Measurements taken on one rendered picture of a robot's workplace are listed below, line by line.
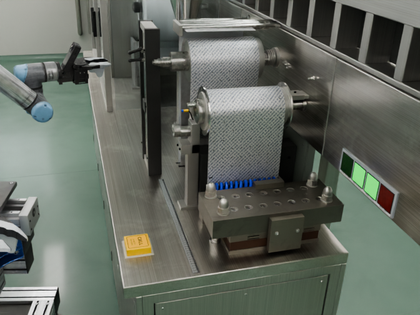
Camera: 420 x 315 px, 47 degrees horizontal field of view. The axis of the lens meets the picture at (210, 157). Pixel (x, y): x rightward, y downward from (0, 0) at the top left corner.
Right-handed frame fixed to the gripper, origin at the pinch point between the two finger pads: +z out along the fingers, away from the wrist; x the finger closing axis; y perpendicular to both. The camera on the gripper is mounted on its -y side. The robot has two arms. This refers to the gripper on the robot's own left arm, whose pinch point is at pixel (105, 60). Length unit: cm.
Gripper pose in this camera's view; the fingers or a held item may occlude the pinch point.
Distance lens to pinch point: 205.3
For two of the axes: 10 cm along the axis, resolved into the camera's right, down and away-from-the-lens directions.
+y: -1.0, 8.3, 5.4
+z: 8.8, -1.8, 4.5
